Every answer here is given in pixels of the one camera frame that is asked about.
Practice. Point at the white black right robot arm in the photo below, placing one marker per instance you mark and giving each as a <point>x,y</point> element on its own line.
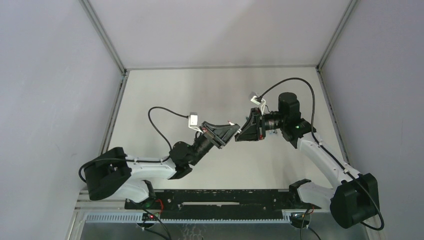
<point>352,198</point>

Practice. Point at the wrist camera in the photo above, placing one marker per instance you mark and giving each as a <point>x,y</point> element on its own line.
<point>259,101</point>
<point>193,121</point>

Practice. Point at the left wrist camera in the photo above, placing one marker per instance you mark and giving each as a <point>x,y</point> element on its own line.
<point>193,121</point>

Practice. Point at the aluminium frame rail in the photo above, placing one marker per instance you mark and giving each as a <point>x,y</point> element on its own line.
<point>84,203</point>

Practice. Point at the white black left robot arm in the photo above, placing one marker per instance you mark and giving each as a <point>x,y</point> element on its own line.
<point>119,175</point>

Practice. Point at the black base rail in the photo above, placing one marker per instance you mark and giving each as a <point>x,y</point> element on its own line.
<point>222,204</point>

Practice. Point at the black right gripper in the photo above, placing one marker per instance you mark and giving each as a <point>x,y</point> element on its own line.
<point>257,123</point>

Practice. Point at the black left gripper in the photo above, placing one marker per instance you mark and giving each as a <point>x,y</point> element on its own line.
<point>212,134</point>

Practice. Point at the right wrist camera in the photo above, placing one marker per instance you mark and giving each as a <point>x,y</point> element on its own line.
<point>259,101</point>

